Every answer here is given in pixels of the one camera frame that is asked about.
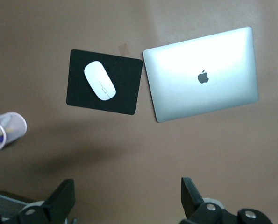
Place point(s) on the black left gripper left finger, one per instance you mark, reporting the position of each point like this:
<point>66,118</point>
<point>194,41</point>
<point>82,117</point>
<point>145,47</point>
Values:
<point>59,200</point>

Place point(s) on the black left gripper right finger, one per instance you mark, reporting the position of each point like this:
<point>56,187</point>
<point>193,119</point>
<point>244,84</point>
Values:
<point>192,200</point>

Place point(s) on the silver laptop computer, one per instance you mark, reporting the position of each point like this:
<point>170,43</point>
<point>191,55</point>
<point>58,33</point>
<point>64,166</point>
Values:
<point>187,98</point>

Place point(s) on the pink mesh pen cup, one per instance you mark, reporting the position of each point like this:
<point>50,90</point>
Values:
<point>17,126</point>

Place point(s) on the black mouse pad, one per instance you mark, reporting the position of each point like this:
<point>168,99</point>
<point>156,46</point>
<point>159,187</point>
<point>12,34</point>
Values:
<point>124,93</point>

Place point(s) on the white computer mouse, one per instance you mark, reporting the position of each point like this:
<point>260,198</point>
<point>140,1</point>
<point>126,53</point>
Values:
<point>99,80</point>

